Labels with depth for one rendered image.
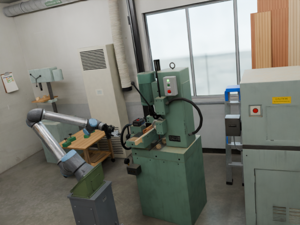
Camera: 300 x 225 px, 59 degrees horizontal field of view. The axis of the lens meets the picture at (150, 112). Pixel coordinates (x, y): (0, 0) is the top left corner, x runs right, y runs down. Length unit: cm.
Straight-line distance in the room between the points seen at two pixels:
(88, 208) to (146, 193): 63
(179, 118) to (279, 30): 173
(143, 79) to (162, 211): 135
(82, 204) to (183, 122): 118
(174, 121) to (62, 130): 250
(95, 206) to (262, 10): 281
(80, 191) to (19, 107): 302
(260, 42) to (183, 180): 190
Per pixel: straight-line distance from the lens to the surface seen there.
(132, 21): 393
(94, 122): 278
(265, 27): 348
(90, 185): 247
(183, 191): 259
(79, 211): 266
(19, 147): 526
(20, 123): 525
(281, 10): 353
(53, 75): 437
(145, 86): 249
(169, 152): 243
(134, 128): 276
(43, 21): 497
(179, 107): 234
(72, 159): 251
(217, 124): 391
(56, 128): 444
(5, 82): 507
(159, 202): 282
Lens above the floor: 185
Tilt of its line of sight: 16 degrees down
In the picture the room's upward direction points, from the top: 8 degrees counter-clockwise
